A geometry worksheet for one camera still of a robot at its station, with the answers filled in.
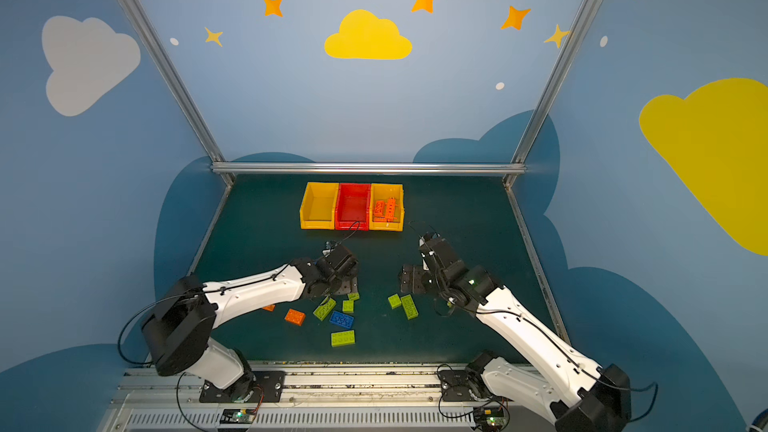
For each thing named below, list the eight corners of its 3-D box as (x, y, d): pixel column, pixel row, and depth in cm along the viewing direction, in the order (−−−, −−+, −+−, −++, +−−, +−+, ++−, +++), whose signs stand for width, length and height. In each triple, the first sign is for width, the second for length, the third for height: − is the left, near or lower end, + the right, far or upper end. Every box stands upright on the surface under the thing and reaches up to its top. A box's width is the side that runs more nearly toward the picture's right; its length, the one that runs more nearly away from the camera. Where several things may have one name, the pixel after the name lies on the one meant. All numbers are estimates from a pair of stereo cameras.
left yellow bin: (301, 229, 106) (297, 219, 102) (309, 192, 118) (306, 182, 113) (335, 229, 107) (333, 219, 102) (340, 193, 118) (338, 182, 113)
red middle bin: (337, 239, 109) (334, 222, 101) (342, 201, 121) (339, 183, 113) (368, 239, 109) (367, 222, 101) (370, 201, 121) (369, 183, 113)
